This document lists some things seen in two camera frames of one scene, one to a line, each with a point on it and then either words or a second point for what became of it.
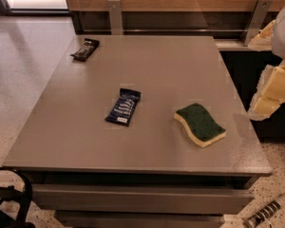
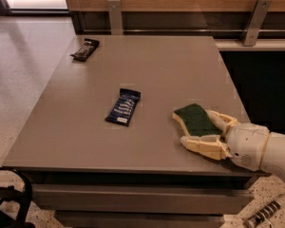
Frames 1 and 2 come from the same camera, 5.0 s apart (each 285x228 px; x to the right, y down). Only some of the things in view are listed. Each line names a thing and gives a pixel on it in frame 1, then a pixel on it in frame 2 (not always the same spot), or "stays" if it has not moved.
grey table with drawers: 139,131 stays
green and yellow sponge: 200,125 stays
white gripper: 284,37 → 247,144
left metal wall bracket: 115,14 stays
